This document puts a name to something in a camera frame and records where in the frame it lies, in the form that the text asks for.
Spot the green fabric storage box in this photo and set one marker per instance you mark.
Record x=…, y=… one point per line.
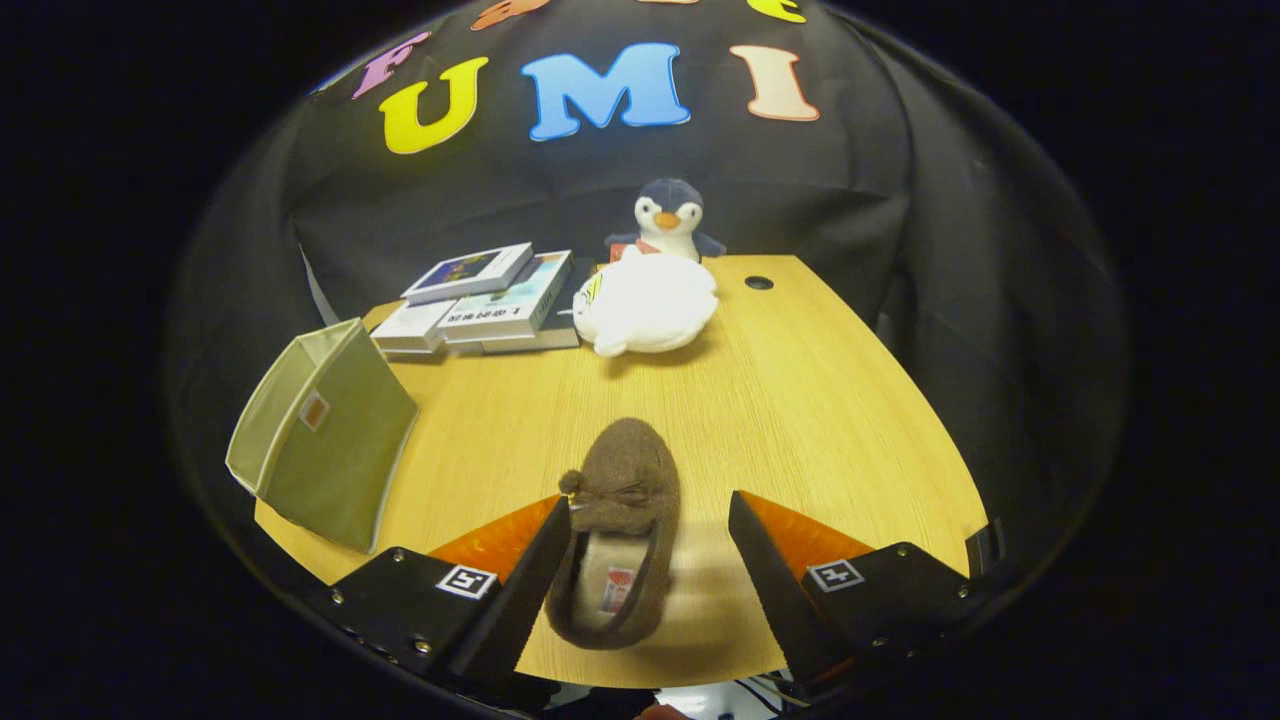
x=340, y=440

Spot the white cover book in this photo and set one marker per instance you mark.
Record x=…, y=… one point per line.
x=410, y=327

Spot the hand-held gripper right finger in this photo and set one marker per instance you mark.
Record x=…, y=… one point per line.
x=780, y=600

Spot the penguin plush toy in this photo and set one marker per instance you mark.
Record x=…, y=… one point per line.
x=668, y=215

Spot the black table edge clamp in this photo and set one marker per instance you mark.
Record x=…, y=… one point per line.
x=985, y=548

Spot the white seal plush toy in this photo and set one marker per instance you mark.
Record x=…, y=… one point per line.
x=645, y=305

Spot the brown fuzzy shoe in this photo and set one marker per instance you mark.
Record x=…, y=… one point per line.
x=625, y=470

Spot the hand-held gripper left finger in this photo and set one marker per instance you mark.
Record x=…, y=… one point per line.
x=520, y=600

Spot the light blue cover book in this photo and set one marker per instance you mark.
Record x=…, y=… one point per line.
x=510, y=300

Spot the dark blue cover book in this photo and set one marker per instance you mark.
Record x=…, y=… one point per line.
x=468, y=272

